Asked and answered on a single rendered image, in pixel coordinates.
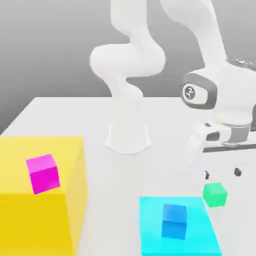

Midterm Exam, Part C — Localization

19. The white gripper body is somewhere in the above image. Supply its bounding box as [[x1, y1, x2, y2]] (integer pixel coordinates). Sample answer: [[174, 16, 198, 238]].
[[188, 135, 256, 170]]

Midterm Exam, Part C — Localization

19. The large cyan box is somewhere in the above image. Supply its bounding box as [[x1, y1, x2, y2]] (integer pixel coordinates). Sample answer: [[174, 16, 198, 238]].
[[138, 196, 223, 256]]

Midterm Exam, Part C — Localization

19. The large yellow box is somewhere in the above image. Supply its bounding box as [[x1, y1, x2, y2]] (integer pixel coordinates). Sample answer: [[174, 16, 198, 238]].
[[0, 135, 89, 256]]

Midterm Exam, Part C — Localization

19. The small blue cube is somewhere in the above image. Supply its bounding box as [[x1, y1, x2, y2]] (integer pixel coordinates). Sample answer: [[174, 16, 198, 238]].
[[161, 203, 188, 241]]

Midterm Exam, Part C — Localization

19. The small magenta cube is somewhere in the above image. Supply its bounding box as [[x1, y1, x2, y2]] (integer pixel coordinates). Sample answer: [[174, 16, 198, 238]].
[[25, 153, 61, 195]]

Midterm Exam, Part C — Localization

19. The small green cube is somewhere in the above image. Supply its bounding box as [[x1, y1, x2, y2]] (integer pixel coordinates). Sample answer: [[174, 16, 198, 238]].
[[202, 182, 229, 208]]

